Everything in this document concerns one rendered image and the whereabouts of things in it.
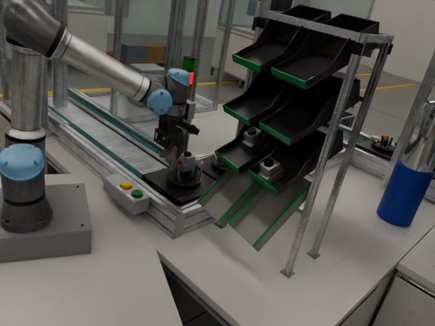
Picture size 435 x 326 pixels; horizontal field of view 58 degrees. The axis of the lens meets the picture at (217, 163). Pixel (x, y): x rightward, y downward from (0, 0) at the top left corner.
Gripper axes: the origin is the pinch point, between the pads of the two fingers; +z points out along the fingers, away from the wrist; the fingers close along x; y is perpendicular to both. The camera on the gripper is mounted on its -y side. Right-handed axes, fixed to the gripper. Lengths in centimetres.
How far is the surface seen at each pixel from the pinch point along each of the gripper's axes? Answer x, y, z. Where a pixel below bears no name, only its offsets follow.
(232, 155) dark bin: 25.0, -3.3, -13.6
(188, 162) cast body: 2.2, -6.5, 0.2
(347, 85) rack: 53, -10, -46
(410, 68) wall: -269, -1080, 76
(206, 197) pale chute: 20.7, 0.5, 4.1
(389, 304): 79, -55, 40
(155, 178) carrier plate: -6.6, 1.6, 10.0
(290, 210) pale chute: 50, -6, -5
